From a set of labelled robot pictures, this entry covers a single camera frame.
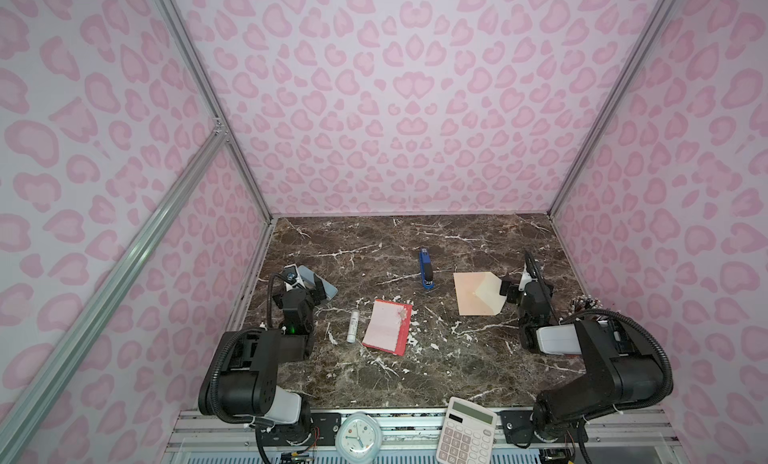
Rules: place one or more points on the white calculator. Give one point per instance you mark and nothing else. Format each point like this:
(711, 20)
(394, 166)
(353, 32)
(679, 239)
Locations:
(468, 433)

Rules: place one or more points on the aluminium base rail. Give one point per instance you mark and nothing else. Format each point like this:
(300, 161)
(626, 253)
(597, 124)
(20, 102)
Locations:
(410, 435)

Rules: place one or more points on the beige envelope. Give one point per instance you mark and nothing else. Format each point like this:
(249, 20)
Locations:
(478, 293)

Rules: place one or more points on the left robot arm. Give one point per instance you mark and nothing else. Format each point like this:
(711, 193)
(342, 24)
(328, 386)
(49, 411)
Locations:
(241, 384)

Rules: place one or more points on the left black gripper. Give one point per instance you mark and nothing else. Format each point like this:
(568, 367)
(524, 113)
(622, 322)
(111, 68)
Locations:
(294, 292)

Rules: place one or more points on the white glue stick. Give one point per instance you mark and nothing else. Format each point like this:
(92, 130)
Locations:
(351, 336)

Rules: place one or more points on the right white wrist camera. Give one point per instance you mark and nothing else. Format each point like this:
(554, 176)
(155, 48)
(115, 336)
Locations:
(526, 277)

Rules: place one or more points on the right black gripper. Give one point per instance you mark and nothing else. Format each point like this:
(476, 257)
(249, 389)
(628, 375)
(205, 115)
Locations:
(530, 287)

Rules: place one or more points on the light blue box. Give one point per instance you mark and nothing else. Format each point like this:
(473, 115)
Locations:
(319, 289)

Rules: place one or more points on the white round clock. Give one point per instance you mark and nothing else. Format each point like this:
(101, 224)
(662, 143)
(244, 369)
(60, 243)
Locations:
(359, 439)

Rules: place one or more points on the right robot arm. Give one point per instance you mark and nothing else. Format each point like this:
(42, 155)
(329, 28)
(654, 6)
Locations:
(625, 366)

